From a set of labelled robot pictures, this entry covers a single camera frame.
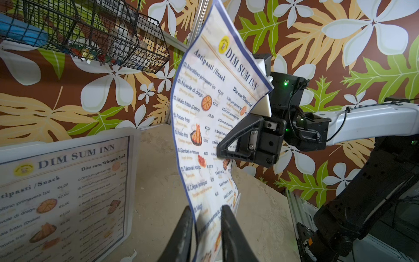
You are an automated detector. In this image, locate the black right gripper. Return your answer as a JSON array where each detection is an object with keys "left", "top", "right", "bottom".
[{"left": 217, "top": 114, "right": 287, "bottom": 168}]

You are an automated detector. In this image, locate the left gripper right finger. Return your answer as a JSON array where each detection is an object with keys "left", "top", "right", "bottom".
[{"left": 221, "top": 205, "right": 258, "bottom": 262}]

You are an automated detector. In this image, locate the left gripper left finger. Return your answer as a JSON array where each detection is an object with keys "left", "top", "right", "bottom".
[{"left": 158, "top": 206, "right": 194, "bottom": 262}]

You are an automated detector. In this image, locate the dim sum menu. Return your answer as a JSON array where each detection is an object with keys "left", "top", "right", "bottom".
[
  {"left": 0, "top": 135, "right": 131, "bottom": 262},
  {"left": 171, "top": 1, "right": 273, "bottom": 262}
]

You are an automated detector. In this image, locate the white menu holder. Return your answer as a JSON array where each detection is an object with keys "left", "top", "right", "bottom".
[
  {"left": 232, "top": 193, "right": 241, "bottom": 216},
  {"left": 0, "top": 127, "right": 141, "bottom": 262}
]

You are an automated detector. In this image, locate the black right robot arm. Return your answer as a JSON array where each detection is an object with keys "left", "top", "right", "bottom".
[{"left": 217, "top": 72, "right": 419, "bottom": 262}]

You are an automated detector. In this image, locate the blue object in basket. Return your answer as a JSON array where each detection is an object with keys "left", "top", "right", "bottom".
[{"left": 1, "top": 14, "right": 49, "bottom": 47}]

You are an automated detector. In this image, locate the black wire basket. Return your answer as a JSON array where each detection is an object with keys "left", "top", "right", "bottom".
[{"left": 1, "top": 0, "right": 170, "bottom": 73}]

